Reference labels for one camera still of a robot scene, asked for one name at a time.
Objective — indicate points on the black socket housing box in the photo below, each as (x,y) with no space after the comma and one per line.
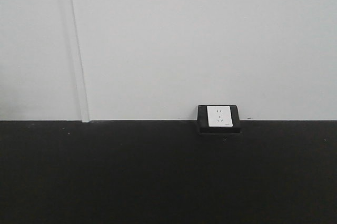
(203,126)

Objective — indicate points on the white power socket plate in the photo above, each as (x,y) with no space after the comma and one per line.
(219,116)

